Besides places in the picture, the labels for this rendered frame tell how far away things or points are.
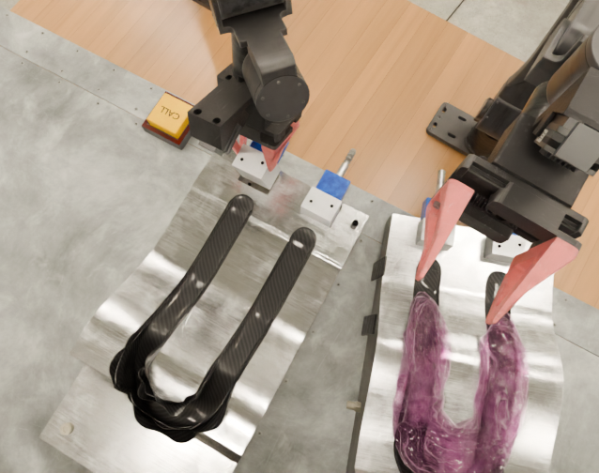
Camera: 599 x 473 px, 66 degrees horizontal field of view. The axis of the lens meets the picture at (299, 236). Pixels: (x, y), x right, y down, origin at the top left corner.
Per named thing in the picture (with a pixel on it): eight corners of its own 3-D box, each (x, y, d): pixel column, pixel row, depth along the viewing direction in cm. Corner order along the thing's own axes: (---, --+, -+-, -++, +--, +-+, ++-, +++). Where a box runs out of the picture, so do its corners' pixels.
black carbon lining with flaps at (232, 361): (236, 193, 73) (227, 169, 64) (326, 241, 71) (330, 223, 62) (109, 398, 65) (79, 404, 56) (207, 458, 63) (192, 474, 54)
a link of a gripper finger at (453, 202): (491, 310, 33) (549, 203, 35) (403, 255, 34) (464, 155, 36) (459, 316, 39) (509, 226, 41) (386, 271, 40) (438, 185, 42)
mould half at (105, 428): (229, 163, 82) (216, 126, 69) (360, 231, 79) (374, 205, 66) (59, 431, 70) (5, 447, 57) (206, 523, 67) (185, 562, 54)
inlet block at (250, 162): (282, 103, 72) (274, 86, 67) (310, 115, 71) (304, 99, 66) (242, 176, 71) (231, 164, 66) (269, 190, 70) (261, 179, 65)
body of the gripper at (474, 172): (581, 240, 34) (622, 161, 36) (459, 170, 35) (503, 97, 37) (538, 258, 40) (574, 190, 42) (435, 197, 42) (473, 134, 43)
